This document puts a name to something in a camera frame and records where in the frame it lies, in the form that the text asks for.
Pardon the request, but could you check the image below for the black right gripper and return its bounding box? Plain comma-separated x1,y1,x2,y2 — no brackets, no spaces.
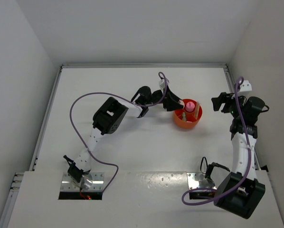
211,92,245,120

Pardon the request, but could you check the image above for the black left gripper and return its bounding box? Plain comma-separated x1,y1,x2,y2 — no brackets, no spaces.
144,85,182,111

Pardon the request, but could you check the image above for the pink round eraser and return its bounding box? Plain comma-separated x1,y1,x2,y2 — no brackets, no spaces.
185,101,195,113

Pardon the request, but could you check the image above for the small tan eraser block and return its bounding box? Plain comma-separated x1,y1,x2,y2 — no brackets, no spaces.
182,112,187,122

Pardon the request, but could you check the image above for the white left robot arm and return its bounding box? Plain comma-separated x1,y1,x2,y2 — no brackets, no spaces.
64,86,184,183

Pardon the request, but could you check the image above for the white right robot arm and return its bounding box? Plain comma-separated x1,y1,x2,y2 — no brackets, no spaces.
211,92,269,219

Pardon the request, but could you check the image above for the orange round divided container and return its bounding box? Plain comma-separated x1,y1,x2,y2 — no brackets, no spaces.
173,99,203,130

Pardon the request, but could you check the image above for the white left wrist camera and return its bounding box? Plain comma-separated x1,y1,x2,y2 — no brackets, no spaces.
159,79,169,90

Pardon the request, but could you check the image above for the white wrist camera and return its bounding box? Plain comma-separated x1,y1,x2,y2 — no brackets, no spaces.
237,80,252,93
159,79,169,90

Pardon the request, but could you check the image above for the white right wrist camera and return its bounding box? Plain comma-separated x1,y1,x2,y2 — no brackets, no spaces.
237,80,252,93

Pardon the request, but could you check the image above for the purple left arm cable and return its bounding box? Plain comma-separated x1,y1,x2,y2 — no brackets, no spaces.
69,72,170,193

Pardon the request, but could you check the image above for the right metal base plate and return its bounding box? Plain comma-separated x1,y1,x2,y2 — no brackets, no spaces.
187,172,217,190

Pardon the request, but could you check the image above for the metal base plate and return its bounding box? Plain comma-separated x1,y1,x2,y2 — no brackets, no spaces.
187,172,217,190
60,172,104,192

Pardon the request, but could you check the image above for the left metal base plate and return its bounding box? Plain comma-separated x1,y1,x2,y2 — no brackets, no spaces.
60,172,104,192

